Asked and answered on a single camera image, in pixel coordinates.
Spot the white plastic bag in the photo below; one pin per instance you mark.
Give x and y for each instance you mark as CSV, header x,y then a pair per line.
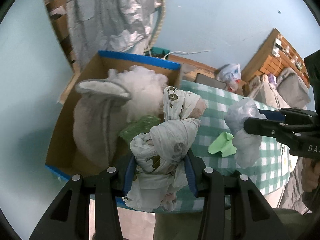
x,y
229,72

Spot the grey pillow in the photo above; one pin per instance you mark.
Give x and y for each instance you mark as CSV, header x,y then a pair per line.
x,y
292,89

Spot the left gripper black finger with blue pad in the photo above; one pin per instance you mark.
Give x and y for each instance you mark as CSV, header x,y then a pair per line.
x,y
67,217
233,207

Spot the blue-rimmed cardboard box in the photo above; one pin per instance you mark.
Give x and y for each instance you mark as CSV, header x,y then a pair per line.
x,y
64,158

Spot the light green cloth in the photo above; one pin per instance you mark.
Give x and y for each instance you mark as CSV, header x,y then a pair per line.
x,y
222,145

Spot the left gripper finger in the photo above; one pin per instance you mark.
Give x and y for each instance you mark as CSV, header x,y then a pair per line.
x,y
272,115
263,127

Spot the clear plastic bottle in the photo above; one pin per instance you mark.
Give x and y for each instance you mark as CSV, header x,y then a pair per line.
x,y
232,84

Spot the grey plush slipper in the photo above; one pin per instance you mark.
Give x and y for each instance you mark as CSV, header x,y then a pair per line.
x,y
99,116

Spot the green knitted cloth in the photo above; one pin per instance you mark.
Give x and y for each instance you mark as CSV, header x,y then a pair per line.
x,y
143,125

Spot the white patterned knotted cloth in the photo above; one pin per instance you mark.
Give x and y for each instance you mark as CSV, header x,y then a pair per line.
x,y
159,153

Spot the silver foil curtain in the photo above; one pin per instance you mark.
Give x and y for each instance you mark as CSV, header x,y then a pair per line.
x,y
130,26

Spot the white smartphone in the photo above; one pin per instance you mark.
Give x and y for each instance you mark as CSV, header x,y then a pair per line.
x,y
285,159

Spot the green checkered tablecloth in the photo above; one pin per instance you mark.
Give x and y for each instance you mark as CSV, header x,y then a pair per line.
x,y
265,173

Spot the white mesh bath loofah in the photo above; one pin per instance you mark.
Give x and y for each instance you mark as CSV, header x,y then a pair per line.
x,y
146,88

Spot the light grey sock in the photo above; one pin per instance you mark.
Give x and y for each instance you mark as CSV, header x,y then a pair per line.
x,y
247,145

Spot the person's right hand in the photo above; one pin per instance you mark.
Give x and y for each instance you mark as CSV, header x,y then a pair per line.
x,y
310,179

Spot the wooden bed headboard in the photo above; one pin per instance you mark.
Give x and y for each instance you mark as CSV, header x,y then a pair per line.
x,y
275,54

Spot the teal storage box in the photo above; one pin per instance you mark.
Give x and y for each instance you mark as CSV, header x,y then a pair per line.
x,y
159,52

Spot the grey cushioned stool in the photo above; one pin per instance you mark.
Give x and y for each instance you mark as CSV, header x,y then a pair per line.
x,y
205,80

